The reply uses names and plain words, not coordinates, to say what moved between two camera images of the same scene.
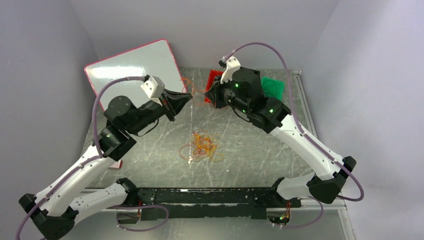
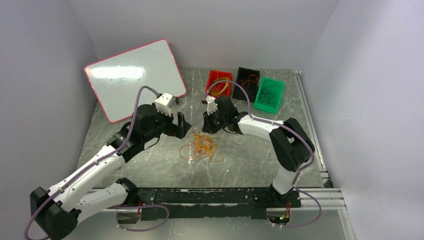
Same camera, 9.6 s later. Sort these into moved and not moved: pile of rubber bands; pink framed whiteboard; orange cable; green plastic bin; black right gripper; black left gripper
Moved: black right gripper; black left gripper; orange cable
Not moved: pink framed whiteboard; pile of rubber bands; green plastic bin
